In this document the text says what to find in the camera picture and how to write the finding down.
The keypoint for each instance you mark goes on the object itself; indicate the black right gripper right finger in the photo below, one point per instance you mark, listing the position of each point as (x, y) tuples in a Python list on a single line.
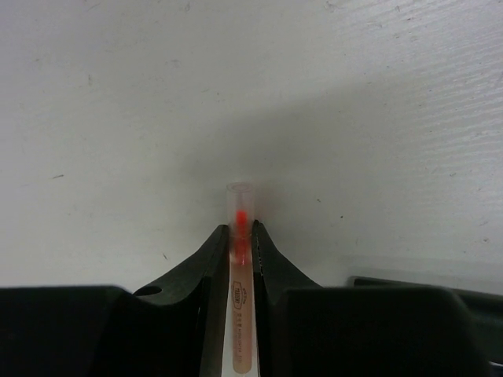
[(370, 326)]

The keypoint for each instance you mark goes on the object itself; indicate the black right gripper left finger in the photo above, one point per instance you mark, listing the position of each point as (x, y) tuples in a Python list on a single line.
[(173, 326)]

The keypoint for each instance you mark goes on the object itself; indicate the orange highlighter pen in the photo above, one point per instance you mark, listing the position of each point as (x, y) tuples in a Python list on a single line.
[(241, 215)]

